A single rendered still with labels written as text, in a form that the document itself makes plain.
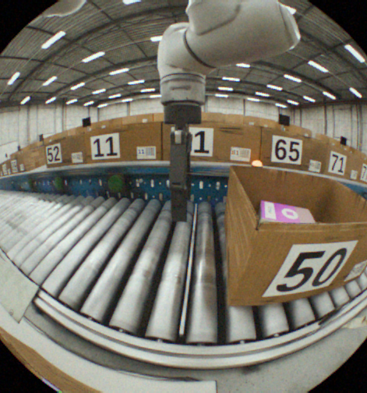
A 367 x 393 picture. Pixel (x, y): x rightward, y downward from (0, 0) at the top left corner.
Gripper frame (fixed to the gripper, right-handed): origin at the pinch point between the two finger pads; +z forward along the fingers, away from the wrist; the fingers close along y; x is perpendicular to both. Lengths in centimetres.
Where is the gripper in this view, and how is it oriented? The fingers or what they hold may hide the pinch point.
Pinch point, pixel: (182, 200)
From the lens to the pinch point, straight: 35.6
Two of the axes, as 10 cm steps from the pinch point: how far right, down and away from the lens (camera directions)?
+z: 0.0, 9.2, 3.9
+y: -1.1, 3.8, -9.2
